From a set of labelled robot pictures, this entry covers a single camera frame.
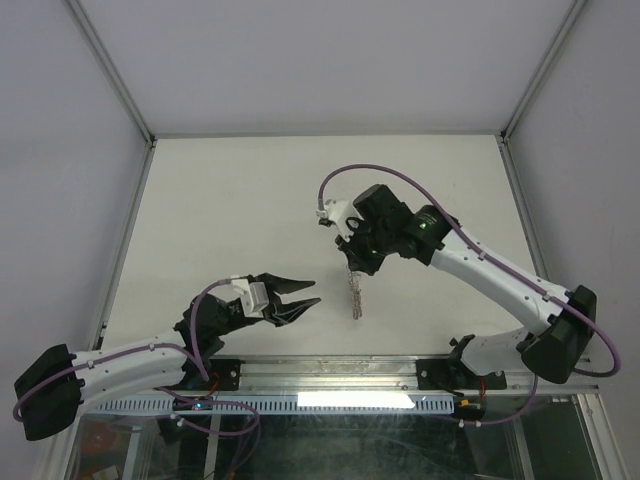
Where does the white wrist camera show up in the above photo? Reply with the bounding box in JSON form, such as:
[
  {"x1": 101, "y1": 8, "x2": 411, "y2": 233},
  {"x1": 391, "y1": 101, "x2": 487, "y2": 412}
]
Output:
[
  {"x1": 230, "y1": 277, "x2": 270, "y2": 318},
  {"x1": 316, "y1": 199, "x2": 360, "y2": 242}
]

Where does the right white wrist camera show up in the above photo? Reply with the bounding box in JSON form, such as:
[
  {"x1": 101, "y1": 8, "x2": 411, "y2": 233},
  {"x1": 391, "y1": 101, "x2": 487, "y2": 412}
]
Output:
[{"x1": 316, "y1": 199, "x2": 360, "y2": 242}]

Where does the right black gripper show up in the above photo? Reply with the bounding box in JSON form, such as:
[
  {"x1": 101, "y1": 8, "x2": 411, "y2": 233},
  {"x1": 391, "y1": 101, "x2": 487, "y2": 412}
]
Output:
[{"x1": 335, "y1": 217, "x2": 394, "y2": 277}]

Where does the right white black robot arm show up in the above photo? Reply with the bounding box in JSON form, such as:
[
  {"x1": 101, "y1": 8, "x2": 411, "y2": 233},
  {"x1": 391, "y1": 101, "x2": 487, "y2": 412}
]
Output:
[{"x1": 318, "y1": 184, "x2": 597, "y2": 387}]

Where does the metal disc with key rings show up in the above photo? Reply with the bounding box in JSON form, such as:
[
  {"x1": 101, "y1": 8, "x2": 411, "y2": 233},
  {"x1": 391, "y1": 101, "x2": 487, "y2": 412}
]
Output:
[{"x1": 346, "y1": 268, "x2": 363, "y2": 320}]

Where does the white slotted cable duct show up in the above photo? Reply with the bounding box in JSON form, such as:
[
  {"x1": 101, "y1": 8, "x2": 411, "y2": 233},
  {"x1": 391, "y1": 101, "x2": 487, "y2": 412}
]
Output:
[{"x1": 93, "y1": 391, "x2": 454, "y2": 416}]

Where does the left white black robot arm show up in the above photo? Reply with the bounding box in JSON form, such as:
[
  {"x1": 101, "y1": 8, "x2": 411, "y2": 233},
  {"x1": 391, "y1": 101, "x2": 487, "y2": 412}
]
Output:
[{"x1": 12, "y1": 273, "x2": 320, "y2": 442}]

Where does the aluminium mounting rail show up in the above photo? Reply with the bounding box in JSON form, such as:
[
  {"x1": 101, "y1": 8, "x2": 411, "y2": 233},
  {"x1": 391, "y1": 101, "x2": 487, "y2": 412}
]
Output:
[{"x1": 211, "y1": 354, "x2": 599, "y2": 396}]

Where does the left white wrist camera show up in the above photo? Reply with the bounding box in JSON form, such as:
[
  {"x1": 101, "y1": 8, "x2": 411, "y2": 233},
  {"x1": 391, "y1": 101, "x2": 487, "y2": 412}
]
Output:
[{"x1": 230, "y1": 277, "x2": 270, "y2": 318}]

